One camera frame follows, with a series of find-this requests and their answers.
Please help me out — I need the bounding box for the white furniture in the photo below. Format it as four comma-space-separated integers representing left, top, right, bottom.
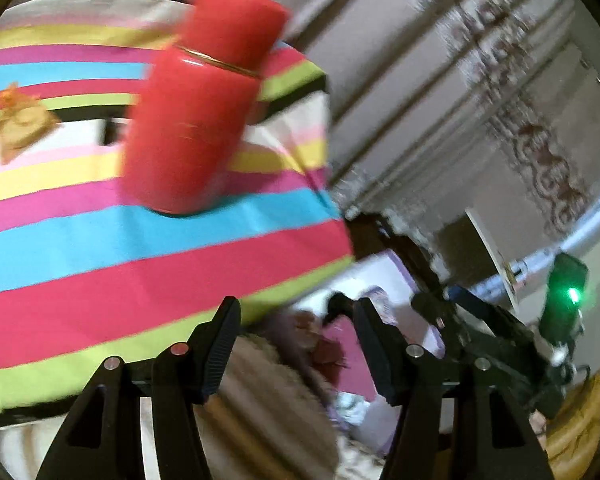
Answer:
437, 207, 556, 311

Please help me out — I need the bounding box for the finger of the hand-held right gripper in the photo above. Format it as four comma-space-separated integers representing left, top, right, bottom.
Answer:
325, 291, 357, 321

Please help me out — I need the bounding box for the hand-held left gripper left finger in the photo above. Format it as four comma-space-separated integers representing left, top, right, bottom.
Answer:
35, 296, 243, 480

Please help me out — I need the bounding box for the person's right forearm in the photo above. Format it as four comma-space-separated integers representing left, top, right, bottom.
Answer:
532, 372, 600, 468

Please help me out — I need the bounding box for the red jar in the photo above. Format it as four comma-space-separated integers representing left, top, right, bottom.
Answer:
121, 0, 290, 216

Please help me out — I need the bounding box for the maroon cloth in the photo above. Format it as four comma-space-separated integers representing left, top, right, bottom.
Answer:
320, 317, 381, 401

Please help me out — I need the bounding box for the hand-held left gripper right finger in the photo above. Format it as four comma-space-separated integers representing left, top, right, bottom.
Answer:
352, 297, 556, 480

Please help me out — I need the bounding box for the small tan toy figure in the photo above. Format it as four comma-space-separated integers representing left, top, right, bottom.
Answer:
0, 82, 61, 163

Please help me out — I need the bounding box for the lace sheer curtain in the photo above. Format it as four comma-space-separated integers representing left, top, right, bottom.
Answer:
330, 0, 600, 241

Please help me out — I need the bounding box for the purple cardboard box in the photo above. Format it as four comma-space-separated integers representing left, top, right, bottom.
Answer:
290, 247, 446, 456

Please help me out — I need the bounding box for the beige curtain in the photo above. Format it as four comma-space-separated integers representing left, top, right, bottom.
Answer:
225, 0, 600, 281

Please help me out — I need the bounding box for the colourful striped cloth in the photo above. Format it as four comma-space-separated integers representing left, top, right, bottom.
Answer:
0, 0, 356, 428

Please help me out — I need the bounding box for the light blue fleece garment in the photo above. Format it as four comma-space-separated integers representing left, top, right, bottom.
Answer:
337, 392, 376, 426

